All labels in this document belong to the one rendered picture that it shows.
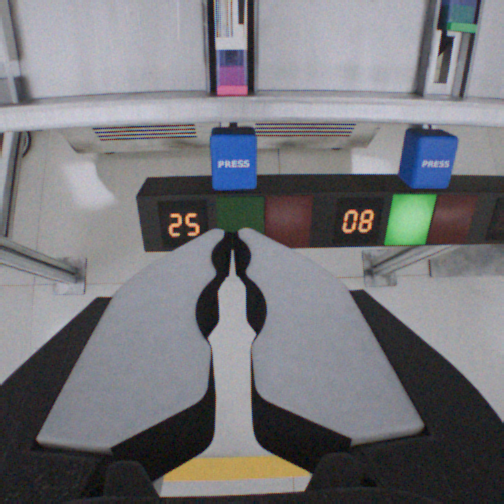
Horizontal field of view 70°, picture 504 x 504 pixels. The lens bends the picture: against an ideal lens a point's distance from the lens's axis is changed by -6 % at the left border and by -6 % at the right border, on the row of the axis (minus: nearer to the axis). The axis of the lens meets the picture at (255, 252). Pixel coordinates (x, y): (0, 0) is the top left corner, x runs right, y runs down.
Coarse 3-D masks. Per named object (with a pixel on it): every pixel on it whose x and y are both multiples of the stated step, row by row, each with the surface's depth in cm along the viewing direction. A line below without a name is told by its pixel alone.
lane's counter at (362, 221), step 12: (348, 204) 24; (360, 204) 24; (372, 204) 24; (336, 216) 24; (348, 216) 24; (360, 216) 24; (372, 216) 24; (336, 228) 24; (348, 228) 24; (360, 228) 24; (372, 228) 24; (336, 240) 25; (348, 240) 25; (360, 240) 25; (372, 240) 25
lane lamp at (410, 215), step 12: (396, 204) 24; (408, 204) 24; (420, 204) 24; (432, 204) 24; (396, 216) 24; (408, 216) 24; (420, 216) 24; (396, 228) 25; (408, 228) 25; (420, 228) 25; (396, 240) 25; (408, 240) 25; (420, 240) 25
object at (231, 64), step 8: (216, 56) 17; (224, 56) 17; (232, 56) 17; (240, 56) 17; (216, 64) 17; (224, 64) 17; (232, 64) 17; (240, 64) 17; (224, 72) 17; (232, 72) 17; (240, 72) 17; (224, 80) 17; (232, 80) 17; (240, 80) 17
